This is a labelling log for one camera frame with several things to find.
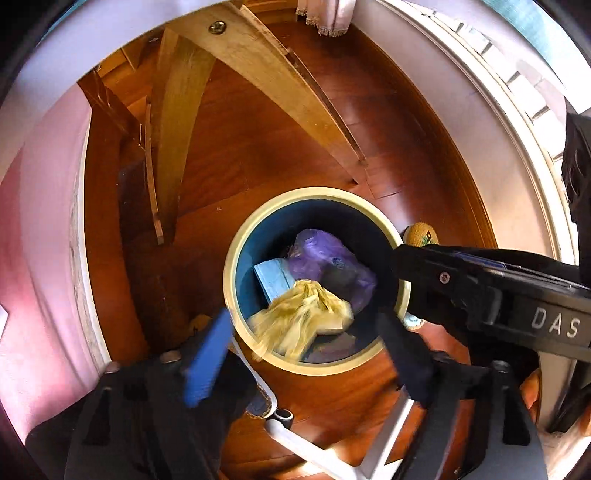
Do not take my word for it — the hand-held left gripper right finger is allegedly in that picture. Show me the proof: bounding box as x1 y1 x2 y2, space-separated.
376 313 550 480

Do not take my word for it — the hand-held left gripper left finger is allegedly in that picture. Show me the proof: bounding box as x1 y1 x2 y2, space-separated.
65 310 232 480

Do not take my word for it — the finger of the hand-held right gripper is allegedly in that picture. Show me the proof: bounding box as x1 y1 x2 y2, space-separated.
416 246 585 288
394 248 472 343

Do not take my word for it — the yellow plastic wrapper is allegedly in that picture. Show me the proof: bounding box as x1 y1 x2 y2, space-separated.
247 279 355 363

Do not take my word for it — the light blue face mask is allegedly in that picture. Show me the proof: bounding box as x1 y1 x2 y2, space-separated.
253 259 296 305

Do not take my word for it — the purple plastic bag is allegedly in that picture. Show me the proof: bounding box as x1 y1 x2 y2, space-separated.
286 228 377 312

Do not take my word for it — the blue bin with cream rim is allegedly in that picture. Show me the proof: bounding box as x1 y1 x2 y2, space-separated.
223 187 411 364

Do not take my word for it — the person's right hand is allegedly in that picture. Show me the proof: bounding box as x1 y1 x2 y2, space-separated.
521 364 591 480

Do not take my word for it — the person's left leg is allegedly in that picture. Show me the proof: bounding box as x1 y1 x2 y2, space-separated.
175 332 259 421

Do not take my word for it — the person's left slipper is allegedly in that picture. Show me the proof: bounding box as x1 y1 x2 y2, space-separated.
187 314 279 418

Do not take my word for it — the dark mesh cloth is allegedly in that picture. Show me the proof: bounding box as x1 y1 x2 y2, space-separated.
561 111 591 227

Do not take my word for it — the table with patterned cloth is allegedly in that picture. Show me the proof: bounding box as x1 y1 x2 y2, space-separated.
9 0 583 264

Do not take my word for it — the pink upholstered chair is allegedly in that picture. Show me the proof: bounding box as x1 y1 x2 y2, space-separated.
0 88 112 444

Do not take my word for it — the white sheer curtain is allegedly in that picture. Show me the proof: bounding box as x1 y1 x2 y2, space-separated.
295 0 356 37

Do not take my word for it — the white stool frame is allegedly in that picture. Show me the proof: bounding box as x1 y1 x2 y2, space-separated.
265 388 416 480

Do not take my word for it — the wooden table frame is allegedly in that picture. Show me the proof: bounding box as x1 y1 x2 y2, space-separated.
76 0 370 245

